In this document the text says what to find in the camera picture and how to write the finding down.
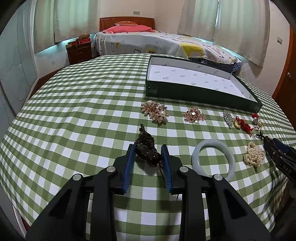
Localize frosted glass wardrobe door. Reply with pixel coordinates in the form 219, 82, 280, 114
1, 1, 37, 138

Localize dark carved bead pendant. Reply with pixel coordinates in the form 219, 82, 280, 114
134, 124, 162, 167

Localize silver crystal brooch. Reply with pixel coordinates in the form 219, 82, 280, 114
223, 109, 233, 128

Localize pale jade bangle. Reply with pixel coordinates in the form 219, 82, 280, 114
191, 139, 236, 182

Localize wooden headboard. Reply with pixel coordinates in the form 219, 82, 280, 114
99, 16, 156, 32

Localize pink pillow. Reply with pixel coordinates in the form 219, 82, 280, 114
102, 25, 155, 34

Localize rose gold flower brooch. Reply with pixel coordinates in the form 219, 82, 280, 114
183, 107, 207, 123

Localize green white checkered tablecloth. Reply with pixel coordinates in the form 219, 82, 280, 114
1, 54, 295, 240

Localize right white curtain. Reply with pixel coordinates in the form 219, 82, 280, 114
178, 0, 270, 67

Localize white curtain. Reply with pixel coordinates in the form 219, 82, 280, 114
178, 0, 270, 67
34, 0, 100, 53

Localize left white curtain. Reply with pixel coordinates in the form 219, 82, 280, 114
34, 0, 100, 53

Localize white wall switch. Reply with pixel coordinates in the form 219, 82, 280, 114
277, 37, 282, 45

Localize red cord gold lock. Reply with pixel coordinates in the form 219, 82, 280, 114
233, 116, 253, 137

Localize red boxes on nightstand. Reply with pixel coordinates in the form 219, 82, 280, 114
66, 34, 91, 49

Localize white pearl bracelet bundle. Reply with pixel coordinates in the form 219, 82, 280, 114
243, 141, 266, 168

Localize dark wooden nightstand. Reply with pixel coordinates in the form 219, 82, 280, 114
66, 42, 93, 65

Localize green tray white lining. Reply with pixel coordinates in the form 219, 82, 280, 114
145, 55, 262, 113

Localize brown wooden door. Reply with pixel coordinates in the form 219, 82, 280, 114
273, 27, 295, 122

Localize bed with patterned sheet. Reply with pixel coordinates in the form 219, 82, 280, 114
93, 31, 242, 72

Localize red tassel gold charm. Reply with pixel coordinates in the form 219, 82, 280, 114
252, 113, 262, 130

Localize rose gold pearl brooch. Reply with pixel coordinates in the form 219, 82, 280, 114
141, 100, 169, 123

